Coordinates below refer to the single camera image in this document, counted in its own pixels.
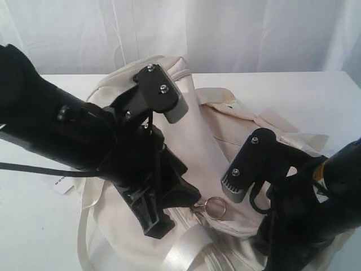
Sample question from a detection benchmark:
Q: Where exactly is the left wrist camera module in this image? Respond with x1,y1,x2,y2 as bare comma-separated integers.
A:
109,63,190,125

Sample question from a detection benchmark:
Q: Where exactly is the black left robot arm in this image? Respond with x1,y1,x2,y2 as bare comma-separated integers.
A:
1,45,201,239

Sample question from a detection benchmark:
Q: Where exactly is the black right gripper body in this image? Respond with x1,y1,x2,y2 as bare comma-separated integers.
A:
254,158,324,248

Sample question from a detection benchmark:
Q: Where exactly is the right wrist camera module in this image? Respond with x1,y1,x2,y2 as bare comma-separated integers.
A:
221,128,304,203

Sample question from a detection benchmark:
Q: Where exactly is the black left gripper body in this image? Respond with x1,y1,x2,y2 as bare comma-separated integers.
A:
96,125,188,194

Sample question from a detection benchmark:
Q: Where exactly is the white backdrop curtain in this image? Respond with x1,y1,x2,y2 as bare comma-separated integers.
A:
1,1,360,78

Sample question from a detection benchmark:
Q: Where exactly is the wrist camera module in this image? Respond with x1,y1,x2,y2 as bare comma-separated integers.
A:
109,63,190,125
221,128,304,203

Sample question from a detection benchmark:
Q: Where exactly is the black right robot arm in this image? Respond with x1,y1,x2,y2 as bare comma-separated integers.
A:
255,140,360,270

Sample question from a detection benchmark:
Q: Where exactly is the white paper tag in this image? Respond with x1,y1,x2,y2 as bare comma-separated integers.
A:
53,176,74,195

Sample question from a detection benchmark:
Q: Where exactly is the cream fabric duffel bag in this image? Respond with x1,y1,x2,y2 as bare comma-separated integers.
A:
76,56,328,270

